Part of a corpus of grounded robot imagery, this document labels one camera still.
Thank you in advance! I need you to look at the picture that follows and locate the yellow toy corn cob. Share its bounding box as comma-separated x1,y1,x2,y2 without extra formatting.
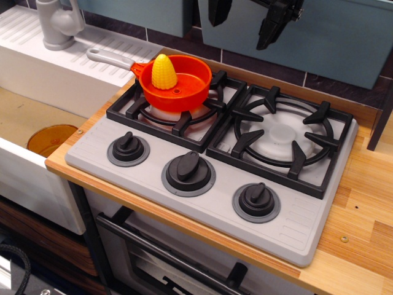
152,53,177,90

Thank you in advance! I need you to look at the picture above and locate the grey toy faucet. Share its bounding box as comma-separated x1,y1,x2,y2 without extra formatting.
36,0,85,51

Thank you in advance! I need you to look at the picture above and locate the grey toy stove top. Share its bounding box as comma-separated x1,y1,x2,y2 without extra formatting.
65,71,359,267

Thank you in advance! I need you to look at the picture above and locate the white toy sink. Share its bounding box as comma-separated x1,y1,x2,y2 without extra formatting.
1,6,160,235

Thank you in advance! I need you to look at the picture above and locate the black stove knob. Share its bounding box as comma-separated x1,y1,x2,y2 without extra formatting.
161,151,216,197
232,183,281,224
107,132,150,167

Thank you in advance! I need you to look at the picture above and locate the orange toy pot grey handle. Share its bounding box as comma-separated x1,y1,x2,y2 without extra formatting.
87,48,212,112

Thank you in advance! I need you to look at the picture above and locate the black braided cable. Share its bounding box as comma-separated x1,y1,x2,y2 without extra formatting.
0,244,33,295

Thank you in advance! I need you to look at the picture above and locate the black oven door handle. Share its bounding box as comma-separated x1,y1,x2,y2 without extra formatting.
96,206,247,294

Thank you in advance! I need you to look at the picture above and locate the black left stove knob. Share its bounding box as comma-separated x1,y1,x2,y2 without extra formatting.
107,132,150,167

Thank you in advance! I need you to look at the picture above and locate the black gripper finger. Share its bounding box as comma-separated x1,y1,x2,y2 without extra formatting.
208,0,232,27
256,0,304,50

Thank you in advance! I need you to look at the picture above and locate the black right burner grate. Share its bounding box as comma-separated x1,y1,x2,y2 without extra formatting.
206,85,356,199

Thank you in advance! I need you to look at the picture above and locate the black right stove knob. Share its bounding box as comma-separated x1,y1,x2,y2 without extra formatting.
232,183,281,224

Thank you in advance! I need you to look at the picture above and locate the blue-grey right cabinet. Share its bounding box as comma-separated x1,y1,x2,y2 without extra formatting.
198,1,392,89

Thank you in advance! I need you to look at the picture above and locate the blue-grey cabinet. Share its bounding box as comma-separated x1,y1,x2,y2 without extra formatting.
78,0,193,37
198,1,392,89

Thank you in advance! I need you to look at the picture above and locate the blue-grey left cabinet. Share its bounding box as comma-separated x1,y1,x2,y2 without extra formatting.
78,0,193,37

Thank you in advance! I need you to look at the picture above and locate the orange plastic plate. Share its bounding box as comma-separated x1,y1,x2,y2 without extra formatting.
27,124,77,158

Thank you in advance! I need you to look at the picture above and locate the black left burner grate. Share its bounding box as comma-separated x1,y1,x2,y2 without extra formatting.
106,71,247,152

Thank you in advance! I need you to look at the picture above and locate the black burner grate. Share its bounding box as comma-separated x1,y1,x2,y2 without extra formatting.
106,71,247,152
206,85,356,199

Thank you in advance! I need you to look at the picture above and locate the black middle stove knob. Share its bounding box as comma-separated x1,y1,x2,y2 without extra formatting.
161,151,216,197

